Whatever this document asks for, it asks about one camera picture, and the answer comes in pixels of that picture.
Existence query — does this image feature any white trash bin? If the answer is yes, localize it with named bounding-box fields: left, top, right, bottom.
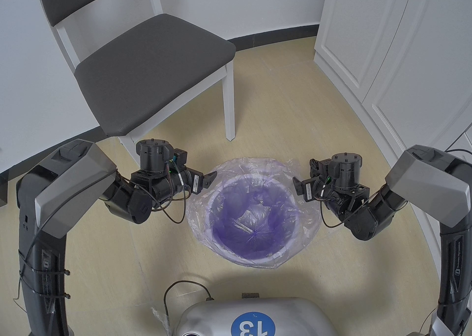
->
left=208, top=176, right=297, bottom=265

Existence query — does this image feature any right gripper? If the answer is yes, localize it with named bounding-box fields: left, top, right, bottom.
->
left=292, top=176, right=348, bottom=215

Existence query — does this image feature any white chair grey seat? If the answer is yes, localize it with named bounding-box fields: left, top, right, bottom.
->
left=29, top=0, right=236, bottom=162

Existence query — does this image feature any clear plastic scrap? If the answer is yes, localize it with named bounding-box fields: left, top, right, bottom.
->
left=150, top=305, right=172, bottom=336

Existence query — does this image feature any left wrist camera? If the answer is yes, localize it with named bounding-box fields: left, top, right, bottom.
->
left=170, top=148, right=189, bottom=170

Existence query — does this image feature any purple plastic bag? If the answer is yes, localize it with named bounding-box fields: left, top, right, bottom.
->
left=185, top=157, right=321, bottom=270

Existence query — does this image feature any black cable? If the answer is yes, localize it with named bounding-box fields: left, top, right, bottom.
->
left=149, top=192, right=187, bottom=225
left=163, top=280, right=215, bottom=328
left=319, top=194, right=350, bottom=229

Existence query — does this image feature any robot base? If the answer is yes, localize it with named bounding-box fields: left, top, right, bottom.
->
left=177, top=292, right=338, bottom=336

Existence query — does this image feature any white wardrobe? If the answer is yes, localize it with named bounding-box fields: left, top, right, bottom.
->
left=313, top=0, right=472, bottom=313

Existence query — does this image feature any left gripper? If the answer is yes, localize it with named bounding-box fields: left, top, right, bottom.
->
left=151, top=168, right=219, bottom=205

